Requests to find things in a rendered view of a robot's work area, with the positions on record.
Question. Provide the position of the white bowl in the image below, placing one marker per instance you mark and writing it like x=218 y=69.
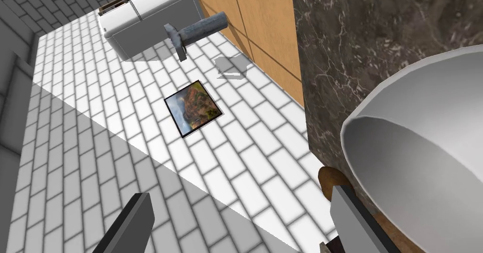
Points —
x=419 y=162

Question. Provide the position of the wooden cabinet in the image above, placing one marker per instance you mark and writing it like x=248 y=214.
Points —
x=256 y=30

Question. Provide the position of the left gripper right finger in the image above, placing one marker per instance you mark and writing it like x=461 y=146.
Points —
x=353 y=222

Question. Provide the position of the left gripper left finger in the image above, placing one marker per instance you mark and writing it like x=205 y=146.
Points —
x=130 y=226

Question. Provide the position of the white refrigerator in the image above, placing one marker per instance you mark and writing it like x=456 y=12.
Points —
x=151 y=19

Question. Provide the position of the framed landscape picture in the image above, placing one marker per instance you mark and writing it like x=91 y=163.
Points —
x=193 y=108

